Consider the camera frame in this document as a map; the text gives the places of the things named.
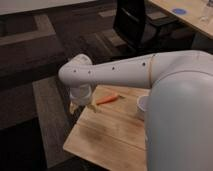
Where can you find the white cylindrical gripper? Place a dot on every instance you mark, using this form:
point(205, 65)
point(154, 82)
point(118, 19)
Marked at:
point(81, 96)

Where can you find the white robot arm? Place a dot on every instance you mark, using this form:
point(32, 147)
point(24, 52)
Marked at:
point(179, 117)

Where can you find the orange carrot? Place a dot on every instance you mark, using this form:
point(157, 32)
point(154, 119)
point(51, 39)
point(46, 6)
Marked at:
point(108, 99)

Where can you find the white paper cup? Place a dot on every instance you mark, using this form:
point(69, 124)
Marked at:
point(142, 103)

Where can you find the black office chair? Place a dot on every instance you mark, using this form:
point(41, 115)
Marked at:
point(143, 26)

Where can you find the blue round disc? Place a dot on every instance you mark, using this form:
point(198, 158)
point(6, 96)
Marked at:
point(179, 11)

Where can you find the light wooden background desk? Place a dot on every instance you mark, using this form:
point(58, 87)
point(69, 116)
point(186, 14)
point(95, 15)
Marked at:
point(192, 17)

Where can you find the clear drinking glass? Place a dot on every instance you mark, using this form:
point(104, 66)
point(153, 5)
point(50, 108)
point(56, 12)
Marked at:
point(207, 11)

